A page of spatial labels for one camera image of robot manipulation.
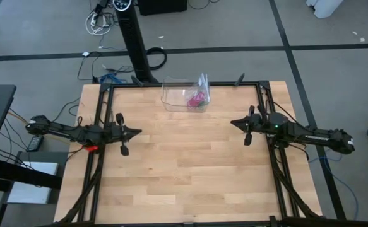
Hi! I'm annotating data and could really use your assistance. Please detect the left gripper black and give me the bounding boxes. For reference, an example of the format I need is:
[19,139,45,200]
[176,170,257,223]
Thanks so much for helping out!
[103,112,143,157]

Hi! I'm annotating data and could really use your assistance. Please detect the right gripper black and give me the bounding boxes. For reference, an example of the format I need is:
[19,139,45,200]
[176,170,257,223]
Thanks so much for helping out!
[230,105,271,147]

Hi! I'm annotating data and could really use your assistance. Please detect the pink elastic bandage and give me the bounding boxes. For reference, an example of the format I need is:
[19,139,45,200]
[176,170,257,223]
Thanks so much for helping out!
[186,92,207,110]

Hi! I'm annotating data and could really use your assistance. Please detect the clear plastic zip bag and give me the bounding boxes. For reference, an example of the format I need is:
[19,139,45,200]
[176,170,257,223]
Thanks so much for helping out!
[184,73,211,112]

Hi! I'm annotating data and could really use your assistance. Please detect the clear plastic bin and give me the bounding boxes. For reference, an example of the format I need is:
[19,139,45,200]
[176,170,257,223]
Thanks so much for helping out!
[160,75,211,114]

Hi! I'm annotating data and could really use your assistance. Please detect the black tower fan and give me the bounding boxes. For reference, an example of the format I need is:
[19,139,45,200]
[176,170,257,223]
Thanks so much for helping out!
[112,0,159,84]

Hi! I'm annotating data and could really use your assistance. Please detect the black power adapter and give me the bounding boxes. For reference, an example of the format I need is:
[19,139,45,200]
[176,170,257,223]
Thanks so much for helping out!
[28,135,45,152]

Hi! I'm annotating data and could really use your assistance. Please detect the white box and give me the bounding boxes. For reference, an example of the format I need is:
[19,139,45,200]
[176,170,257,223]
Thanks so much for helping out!
[6,161,59,205]

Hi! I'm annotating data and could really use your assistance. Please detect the black box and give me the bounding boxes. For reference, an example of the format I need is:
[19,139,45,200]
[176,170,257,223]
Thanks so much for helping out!
[138,0,187,16]

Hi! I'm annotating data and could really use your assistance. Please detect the black power plug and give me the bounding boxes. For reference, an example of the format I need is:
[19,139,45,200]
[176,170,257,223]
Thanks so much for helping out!
[93,0,109,15]

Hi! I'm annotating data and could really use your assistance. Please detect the white plastic object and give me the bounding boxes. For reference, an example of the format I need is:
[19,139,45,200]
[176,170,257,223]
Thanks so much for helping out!
[306,0,344,19]

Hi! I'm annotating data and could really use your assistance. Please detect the black frame clamp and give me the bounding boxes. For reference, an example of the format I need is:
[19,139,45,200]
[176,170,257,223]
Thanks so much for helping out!
[234,72,246,86]

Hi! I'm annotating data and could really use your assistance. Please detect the blue cable bundle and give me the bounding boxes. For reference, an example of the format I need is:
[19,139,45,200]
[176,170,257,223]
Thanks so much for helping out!
[98,73,124,85]

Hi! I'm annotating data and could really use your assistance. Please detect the black aluminium table frame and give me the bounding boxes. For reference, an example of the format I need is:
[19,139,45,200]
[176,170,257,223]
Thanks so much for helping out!
[54,80,326,227]

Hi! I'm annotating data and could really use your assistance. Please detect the black cable coil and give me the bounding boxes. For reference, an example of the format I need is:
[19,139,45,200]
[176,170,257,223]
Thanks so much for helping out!
[146,47,168,71]

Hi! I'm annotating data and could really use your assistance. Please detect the long blue floor cable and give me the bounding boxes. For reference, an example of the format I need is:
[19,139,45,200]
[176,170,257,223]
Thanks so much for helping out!
[308,147,360,220]

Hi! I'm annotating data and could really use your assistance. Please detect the white power strip cables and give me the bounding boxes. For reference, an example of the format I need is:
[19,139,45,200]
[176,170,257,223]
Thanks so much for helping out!
[85,11,115,36]

